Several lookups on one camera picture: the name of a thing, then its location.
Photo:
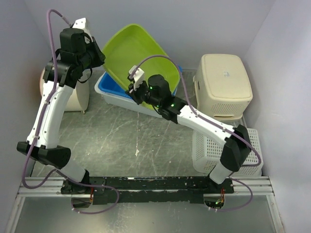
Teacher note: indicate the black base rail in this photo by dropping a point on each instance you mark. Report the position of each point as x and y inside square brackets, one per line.
[192, 189]

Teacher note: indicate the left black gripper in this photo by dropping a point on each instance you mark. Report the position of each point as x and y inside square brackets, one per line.
[101, 58]

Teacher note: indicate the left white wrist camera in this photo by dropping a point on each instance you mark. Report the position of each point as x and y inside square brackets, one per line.
[83, 24]

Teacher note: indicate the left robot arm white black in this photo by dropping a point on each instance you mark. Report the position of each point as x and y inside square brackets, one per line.
[78, 52]

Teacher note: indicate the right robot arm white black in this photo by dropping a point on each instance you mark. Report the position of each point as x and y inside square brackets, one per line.
[234, 141]

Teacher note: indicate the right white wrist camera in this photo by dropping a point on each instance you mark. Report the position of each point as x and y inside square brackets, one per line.
[136, 78]

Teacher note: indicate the green plastic tub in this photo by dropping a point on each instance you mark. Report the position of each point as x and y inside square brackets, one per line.
[131, 45]

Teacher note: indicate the large cream perforated basket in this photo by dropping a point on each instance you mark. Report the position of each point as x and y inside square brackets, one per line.
[222, 87]

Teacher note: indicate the blue plastic tub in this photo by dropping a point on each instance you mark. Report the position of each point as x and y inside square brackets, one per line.
[107, 87]

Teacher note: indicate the white plastic tub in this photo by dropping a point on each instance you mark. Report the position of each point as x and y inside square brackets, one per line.
[131, 105]

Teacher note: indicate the white perforated basket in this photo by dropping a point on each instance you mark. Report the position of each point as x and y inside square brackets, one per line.
[206, 155]

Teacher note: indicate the cream cylindrical appliance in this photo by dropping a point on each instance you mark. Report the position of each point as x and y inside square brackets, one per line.
[78, 101]

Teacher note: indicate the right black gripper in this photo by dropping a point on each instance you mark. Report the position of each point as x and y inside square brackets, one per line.
[134, 93]

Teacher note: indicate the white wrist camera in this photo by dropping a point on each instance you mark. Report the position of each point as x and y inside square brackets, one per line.
[83, 24]
[136, 78]

